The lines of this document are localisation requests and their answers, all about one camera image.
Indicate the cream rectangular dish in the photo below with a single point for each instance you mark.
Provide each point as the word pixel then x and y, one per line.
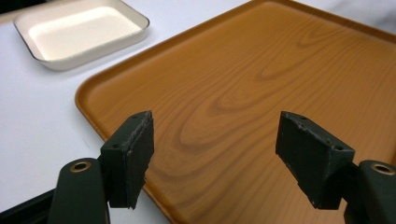
pixel 81 32

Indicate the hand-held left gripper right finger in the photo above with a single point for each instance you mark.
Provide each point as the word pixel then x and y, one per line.
pixel 311 155

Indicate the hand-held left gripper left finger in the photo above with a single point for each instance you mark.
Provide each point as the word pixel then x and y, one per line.
pixel 130 161

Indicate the wood-grain brown tray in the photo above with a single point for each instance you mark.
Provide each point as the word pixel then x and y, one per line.
pixel 243 81

